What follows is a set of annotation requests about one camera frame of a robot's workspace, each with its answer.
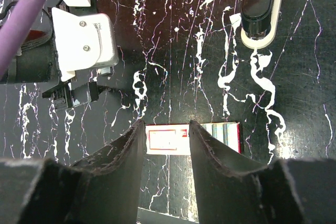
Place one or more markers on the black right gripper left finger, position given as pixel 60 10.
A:
pixel 103 187

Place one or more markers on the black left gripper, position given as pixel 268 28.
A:
pixel 38 61

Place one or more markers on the grey staple strip piece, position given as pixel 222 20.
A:
pixel 105 71

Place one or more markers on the staple box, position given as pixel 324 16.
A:
pixel 173 139

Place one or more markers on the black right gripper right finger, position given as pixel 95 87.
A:
pixel 230 188

